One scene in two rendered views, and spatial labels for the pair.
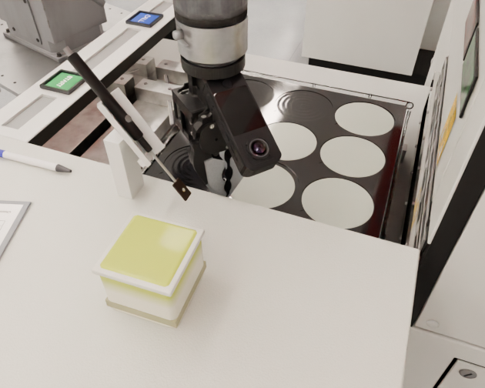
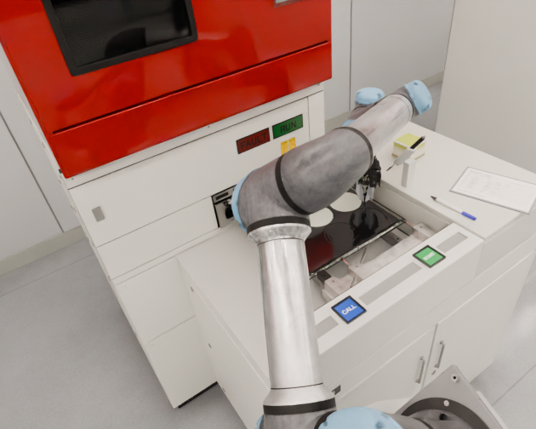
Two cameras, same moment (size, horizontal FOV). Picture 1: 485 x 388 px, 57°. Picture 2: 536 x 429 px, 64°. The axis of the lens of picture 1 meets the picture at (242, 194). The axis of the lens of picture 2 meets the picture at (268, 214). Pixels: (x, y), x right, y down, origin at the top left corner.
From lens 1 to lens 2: 1.57 m
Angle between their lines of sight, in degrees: 90
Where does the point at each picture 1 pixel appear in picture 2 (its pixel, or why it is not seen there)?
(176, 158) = (375, 225)
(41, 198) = (444, 191)
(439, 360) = not seen: hidden behind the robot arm
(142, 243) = (411, 140)
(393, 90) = (198, 262)
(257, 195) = (350, 197)
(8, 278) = (455, 172)
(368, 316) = not seen: hidden behind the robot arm
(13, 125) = (461, 237)
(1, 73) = not seen: outside the picture
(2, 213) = (460, 189)
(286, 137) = (314, 217)
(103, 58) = (397, 277)
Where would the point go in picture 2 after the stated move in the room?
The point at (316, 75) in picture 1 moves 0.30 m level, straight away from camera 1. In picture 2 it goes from (224, 296) to (130, 368)
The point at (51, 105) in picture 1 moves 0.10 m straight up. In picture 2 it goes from (439, 242) to (445, 211)
